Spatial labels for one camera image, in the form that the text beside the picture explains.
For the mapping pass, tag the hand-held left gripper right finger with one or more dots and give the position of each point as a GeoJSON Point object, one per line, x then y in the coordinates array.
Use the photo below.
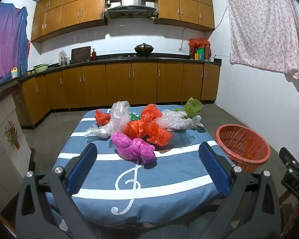
{"type": "Point", "coordinates": [214, 169]}

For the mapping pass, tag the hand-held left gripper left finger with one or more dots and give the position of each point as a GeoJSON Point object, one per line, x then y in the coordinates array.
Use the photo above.
{"type": "Point", "coordinates": [82, 169]}

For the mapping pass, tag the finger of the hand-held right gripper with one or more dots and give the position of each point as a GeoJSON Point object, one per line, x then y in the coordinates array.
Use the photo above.
{"type": "Point", "coordinates": [290, 159]}

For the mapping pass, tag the red plastic basket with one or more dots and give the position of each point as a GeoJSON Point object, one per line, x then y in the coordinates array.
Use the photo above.
{"type": "Point", "coordinates": [241, 142]}

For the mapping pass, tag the clear plastic bag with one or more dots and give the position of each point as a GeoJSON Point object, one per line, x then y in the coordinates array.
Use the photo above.
{"type": "Point", "coordinates": [120, 113]}
{"type": "Point", "coordinates": [174, 122]}
{"type": "Point", "coordinates": [99, 131]}

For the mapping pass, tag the magenta plastic bag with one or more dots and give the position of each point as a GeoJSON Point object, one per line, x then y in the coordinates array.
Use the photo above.
{"type": "Point", "coordinates": [132, 147]}

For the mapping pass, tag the olive green plastic bag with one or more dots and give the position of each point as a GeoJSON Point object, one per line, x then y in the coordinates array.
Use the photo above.
{"type": "Point", "coordinates": [193, 108]}

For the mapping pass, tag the orange-red plastic bag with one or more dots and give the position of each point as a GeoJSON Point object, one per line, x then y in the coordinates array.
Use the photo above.
{"type": "Point", "coordinates": [135, 129]}
{"type": "Point", "coordinates": [151, 112]}
{"type": "Point", "coordinates": [159, 134]}

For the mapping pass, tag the blue striped tablecloth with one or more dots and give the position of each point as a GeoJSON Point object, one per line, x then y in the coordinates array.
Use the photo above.
{"type": "Point", "coordinates": [164, 181]}

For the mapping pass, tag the small red plastic bag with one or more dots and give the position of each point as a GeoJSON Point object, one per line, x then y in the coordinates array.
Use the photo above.
{"type": "Point", "coordinates": [102, 118]}

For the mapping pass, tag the dark green plastic bag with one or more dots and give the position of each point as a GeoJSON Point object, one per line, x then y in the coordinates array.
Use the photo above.
{"type": "Point", "coordinates": [134, 117]}

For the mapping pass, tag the wooden base cabinets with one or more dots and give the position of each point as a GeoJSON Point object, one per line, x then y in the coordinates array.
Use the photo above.
{"type": "Point", "coordinates": [119, 84]}

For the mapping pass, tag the green basin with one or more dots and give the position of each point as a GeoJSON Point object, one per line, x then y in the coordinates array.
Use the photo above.
{"type": "Point", "coordinates": [40, 68]}

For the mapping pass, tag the glass jar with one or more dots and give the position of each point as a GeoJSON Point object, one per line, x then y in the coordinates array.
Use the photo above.
{"type": "Point", "coordinates": [62, 59]}

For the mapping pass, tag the dark cutting board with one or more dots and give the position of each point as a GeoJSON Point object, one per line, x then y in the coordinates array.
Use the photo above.
{"type": "Point", "coordinates": [81, 54]}

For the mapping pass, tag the red bottle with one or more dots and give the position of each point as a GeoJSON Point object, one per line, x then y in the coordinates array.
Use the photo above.
{"type": "Point", "coordinates": [93, 54]}

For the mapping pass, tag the green box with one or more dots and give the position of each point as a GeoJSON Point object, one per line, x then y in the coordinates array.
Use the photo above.
{"type": "Point", "coordinates": [200, 54]}

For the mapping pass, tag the yellow detergent bottle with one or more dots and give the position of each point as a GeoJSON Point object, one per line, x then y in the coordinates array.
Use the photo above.
{"type": "Point", "coordinates": [14, 73]}

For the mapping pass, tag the red bag on counter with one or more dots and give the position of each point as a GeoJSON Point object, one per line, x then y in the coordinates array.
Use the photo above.
{"type": "Point", "coordinates": [199, 42]}

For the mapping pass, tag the pink floral hanging cloth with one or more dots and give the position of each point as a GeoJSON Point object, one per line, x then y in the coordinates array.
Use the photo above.
{"type": "Point", "coordinates": [264, 27]}

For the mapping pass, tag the black wok with lid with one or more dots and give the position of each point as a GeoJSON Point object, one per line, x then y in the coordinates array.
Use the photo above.
{"type": "Point", "coordinates": [144, 48]}

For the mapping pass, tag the purple hanging cloth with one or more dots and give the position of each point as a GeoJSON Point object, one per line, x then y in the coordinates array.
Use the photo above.
{"type": "Point", "coordinates": [5, 42]}

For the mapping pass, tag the steel range hood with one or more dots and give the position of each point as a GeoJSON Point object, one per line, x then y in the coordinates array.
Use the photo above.
{"type": "Point", "coordinates": [130, 5]}

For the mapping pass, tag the flower wall sticker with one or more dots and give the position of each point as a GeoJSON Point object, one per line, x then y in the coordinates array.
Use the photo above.
{"type": "Point", "coordinates": [12, 134]}

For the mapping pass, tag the wall socket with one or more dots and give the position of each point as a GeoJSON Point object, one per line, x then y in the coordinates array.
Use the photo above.
{"type": "Point", "coordinates": [181, 49]}

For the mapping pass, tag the wooden wall cabinets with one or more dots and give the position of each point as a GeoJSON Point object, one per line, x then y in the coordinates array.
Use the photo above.
{"type": "Point", "coordinates": [72, 12]}

